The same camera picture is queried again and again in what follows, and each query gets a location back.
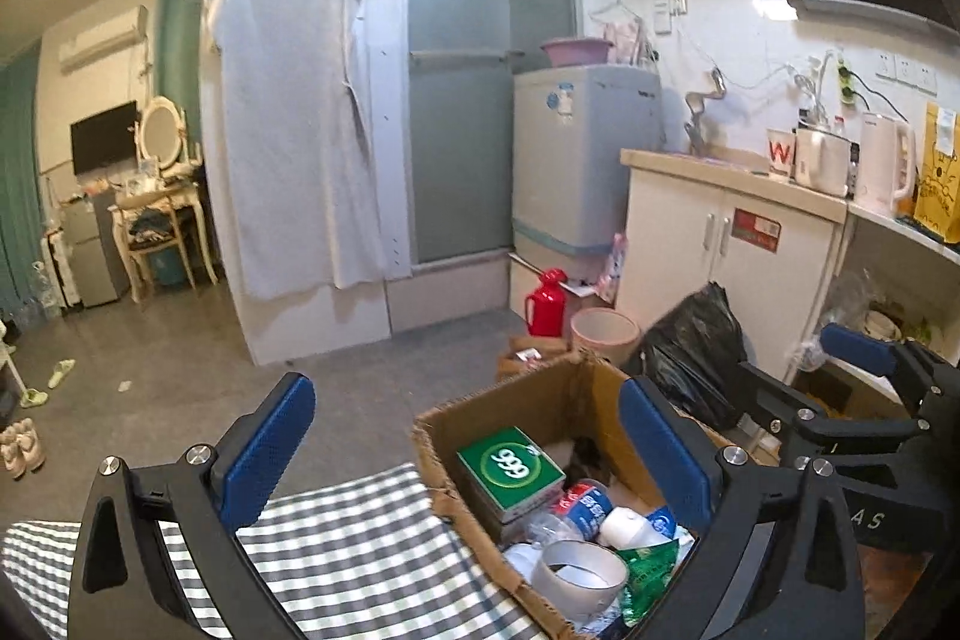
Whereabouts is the blue floral tissue pack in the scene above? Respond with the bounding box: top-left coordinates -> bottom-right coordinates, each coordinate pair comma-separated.
646,505 -> 697,569

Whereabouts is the green plastic wrapper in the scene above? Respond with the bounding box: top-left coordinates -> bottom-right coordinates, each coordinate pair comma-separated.
617,541 -> 679,627

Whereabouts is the grey tape roll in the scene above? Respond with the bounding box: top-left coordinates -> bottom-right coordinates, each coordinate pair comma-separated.
530,541 -> 628,622

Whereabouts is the black garbage bag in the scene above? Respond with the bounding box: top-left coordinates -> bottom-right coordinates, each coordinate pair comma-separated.
638,281 -> 747,432

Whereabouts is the plastic water bottle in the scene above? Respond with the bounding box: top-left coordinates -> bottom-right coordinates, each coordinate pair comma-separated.
524,479 -> 613,548

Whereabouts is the brown cardboard box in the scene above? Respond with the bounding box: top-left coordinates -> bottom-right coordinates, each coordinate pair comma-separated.
410,349 -> 783,640

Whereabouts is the pink waste bin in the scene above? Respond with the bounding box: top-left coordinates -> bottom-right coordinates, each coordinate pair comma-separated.
569,307 -> 641,367

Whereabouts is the yellow paper bag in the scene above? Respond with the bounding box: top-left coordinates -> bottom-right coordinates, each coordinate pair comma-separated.
913,103 -> 960,245

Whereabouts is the grey checkered tablecloth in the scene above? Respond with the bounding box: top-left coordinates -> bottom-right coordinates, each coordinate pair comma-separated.
2,463 -> 547,638

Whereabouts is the green 666 box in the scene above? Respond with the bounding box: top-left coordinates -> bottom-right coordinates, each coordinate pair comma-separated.
457,427 -> 566,525

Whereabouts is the white electric kettle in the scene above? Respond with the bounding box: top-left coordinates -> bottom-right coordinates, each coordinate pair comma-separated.
854,112 -> 916,218

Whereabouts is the white rice cooker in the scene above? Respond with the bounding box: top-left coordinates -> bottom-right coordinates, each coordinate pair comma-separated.
794,127 -> 851,198

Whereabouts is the red thermos jug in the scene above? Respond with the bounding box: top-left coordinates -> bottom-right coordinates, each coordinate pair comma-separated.
524,268 -> 568,338

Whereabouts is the white kitchen cabinet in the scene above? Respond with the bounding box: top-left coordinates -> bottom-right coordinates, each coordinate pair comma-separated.
617,149 -> 848,383

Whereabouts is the green slipper pair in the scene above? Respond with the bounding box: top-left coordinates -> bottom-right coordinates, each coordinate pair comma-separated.
20,359 -> 76,409

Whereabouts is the wooden chair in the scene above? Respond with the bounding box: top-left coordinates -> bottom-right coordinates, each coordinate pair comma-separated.
114,193 -> 197,304

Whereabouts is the cream dressing table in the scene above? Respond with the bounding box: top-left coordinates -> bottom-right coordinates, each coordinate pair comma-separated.
109,181 -> 218,304

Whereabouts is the pair of beige sneakers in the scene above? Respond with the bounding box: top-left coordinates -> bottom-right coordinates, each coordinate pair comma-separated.
0,417 -> 46,481

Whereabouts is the small grey fridge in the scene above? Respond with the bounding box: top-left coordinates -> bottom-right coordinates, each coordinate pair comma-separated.
62,191 -> 128,308

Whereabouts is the green curtain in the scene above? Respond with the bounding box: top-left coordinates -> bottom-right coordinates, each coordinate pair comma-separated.
0,42 -> 43,320

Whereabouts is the oval vanity mirror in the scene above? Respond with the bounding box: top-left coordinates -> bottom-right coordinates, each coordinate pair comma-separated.
137,96 -> 187,170

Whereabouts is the white washing machine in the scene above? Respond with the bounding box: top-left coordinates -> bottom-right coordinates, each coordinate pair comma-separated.
511,65 -> 665,284

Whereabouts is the white hanging towel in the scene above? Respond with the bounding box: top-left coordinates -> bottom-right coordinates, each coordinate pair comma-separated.
206,0 -> 384,301

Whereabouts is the pink plastic basin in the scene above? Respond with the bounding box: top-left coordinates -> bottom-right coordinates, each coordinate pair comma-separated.
540,37 -> 613,68

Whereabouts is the white air conditioner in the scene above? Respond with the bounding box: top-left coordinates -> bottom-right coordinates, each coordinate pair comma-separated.
59,5 -> 148,73

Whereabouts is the frosted glass sliding door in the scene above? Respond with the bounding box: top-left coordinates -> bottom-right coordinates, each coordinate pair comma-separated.
407,0 -> 578,263

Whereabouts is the black wall television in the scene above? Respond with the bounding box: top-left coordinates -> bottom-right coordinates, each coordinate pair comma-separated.
70,101 -> 140,177

